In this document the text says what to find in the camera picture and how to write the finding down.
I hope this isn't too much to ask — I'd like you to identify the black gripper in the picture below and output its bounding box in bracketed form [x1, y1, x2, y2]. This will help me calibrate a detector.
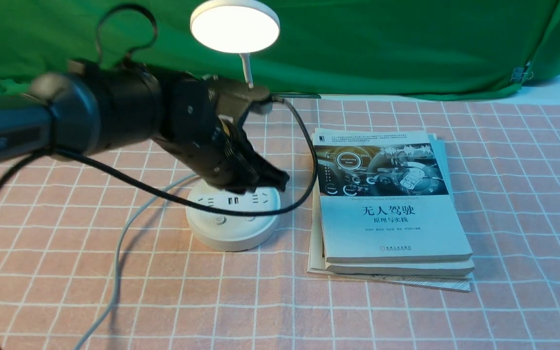
[153, 70, 290, 193]

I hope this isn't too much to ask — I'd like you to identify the white desk lamp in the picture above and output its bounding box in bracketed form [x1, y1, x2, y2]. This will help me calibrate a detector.
[185, 0, 281, 252]

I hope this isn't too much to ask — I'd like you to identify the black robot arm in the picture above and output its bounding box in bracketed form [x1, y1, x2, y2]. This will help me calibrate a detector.
[0, 60, 290, 193]

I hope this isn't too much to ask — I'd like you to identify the bottom thin book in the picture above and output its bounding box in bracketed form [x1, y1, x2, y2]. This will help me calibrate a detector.
[307, 204, 473, 292]

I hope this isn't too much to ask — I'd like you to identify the white self-driving textbook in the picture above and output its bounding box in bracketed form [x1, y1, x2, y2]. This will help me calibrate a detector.
[312, 128, 473, 263]

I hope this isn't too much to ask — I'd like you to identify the pink checkered tablecloth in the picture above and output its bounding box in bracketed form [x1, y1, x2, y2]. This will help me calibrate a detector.
[0, 100, 560, 350]

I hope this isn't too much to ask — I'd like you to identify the green backdrop cloth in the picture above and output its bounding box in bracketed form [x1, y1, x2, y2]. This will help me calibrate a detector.
[0, 0, 560, 101]

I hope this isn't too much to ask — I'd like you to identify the silver binder clip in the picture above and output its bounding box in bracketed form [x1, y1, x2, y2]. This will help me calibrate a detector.
[509, 61, 535, 85]

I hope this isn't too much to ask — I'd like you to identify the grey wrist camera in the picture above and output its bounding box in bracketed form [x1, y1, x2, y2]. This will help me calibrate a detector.
[204, 75, 273, 128]

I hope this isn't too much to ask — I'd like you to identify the grey lamp power cord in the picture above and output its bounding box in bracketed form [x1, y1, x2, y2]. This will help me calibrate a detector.
[73, 173, 199, 350]

